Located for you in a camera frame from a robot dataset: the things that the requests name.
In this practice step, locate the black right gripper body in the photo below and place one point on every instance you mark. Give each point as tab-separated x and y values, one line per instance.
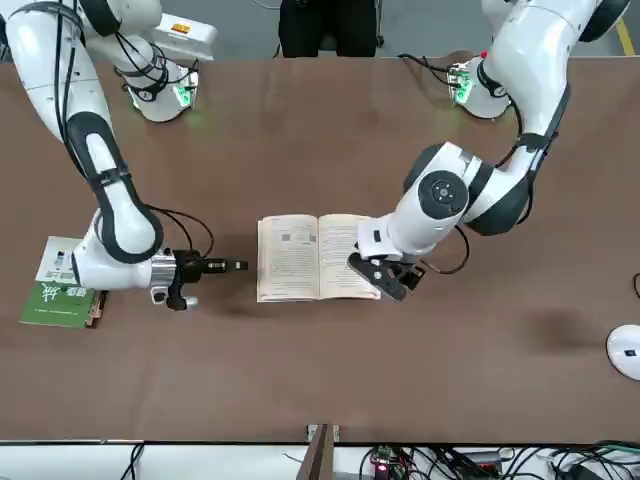
187	270

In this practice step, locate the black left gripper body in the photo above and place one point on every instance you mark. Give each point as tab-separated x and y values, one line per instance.
392	267

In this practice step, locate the blue white cover paperback book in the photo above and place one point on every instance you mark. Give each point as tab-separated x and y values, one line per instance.
295	260

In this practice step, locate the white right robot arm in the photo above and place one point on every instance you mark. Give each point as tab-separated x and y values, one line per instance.
35	65

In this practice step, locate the green white cover book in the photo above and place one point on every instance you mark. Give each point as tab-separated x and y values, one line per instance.
55	305

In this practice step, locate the red-lit circuit board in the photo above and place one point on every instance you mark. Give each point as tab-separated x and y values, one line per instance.
382	467

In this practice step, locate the grey usb hub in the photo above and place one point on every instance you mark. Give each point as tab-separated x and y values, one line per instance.
482	459

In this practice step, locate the white control box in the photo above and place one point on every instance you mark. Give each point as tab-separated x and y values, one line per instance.
195	37

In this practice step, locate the white desk lamp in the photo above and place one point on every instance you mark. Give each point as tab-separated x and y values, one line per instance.
625	352

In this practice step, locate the person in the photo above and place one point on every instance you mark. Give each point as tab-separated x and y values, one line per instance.
305	25

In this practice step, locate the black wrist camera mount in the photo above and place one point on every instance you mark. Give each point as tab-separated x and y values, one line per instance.
412	277
176	301

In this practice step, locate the aluminium divider post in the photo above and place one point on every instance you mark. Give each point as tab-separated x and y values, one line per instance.
320	455

